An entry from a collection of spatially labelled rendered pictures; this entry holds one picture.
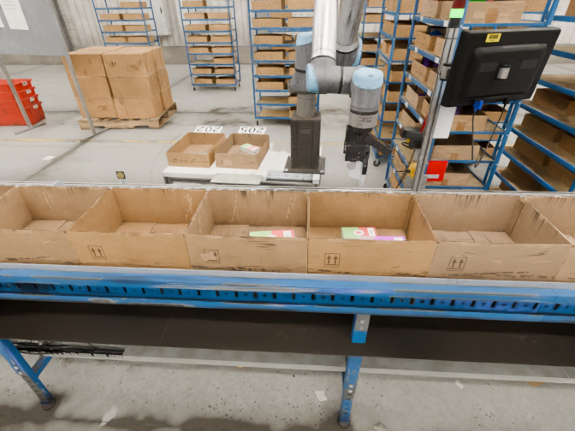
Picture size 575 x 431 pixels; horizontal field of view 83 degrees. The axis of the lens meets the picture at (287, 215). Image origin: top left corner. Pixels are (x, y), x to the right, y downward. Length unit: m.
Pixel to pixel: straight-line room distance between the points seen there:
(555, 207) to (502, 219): 0.18
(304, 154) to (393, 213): 0.88
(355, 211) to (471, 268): 0.44
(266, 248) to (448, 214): 0.73
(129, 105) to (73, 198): 4.21
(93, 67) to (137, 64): 0.66
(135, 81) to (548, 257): 5.24
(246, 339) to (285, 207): 0.52
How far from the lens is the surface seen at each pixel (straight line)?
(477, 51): 1.67
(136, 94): 5.64
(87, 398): 2.14
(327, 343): 1.28
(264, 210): 1.31
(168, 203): 1.40
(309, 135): 2.01
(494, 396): 2.13
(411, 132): 1.87
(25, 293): 1.53
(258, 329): 1.32
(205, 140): 2.57
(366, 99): 1.09
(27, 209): 1.74
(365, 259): 1.08
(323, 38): 1.25
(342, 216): 1.32
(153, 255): 1.18
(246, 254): 1.07
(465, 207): 1.41
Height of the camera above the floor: 1.67
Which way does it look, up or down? 34 degrees down
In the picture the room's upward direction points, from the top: 1 degrees counter-clockwise
